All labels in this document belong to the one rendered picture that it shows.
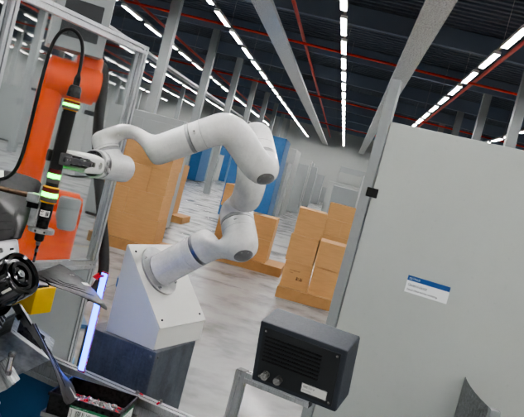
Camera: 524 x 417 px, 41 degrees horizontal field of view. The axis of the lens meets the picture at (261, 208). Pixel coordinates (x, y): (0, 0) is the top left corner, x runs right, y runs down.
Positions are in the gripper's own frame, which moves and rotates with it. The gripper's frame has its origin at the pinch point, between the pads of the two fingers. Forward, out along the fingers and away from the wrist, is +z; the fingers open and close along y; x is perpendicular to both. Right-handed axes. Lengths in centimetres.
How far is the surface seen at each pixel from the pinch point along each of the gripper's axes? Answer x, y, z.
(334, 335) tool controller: -28, -77, -34
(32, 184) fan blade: -10.0, 13.0, -7.8
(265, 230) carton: -83, 286, -882
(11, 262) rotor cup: -28.4, -2.5, 11.3
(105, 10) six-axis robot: 102, 243, -313
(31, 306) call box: -52, 22, -31
